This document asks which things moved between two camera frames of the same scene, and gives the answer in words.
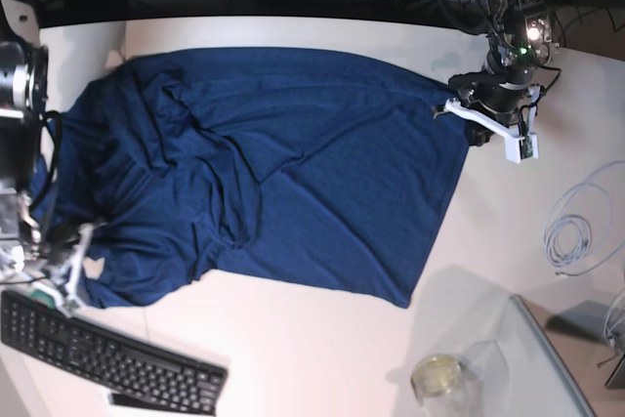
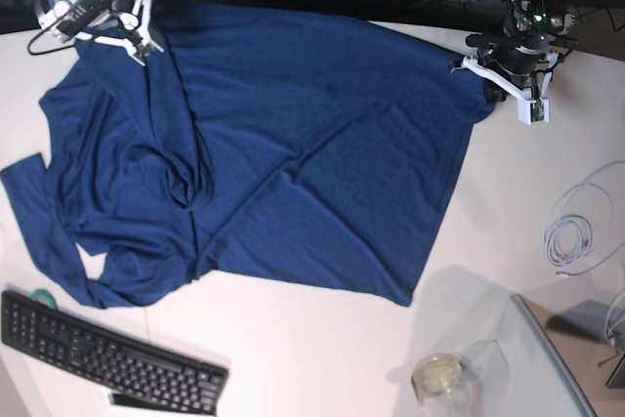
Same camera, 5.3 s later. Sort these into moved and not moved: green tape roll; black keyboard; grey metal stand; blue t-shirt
Moved: blue t-shirt
Not moved: black keyboard; green tape roll; grey metal stand
